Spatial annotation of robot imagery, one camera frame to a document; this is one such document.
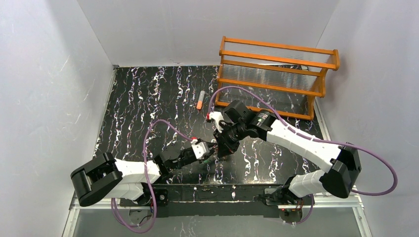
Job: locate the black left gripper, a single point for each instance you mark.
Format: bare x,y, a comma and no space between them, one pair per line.
190,155

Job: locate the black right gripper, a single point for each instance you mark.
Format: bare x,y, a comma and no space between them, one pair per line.
225,145

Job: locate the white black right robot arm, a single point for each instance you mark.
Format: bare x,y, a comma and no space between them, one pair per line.
339,166

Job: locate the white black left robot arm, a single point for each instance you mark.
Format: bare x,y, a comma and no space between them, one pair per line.
109,177

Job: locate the grey orange marker pen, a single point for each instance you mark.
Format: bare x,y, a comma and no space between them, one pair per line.
200,100

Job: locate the orange wooden two-tier shelf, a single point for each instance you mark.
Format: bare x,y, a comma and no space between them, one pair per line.
289,77

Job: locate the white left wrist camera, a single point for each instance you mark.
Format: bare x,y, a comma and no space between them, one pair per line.
200,148

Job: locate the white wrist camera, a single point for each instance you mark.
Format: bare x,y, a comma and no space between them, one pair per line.
218,119
200,148

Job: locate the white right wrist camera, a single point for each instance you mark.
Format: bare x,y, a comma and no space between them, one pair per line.
218,119

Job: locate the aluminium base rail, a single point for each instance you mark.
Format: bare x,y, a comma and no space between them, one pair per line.
234,211

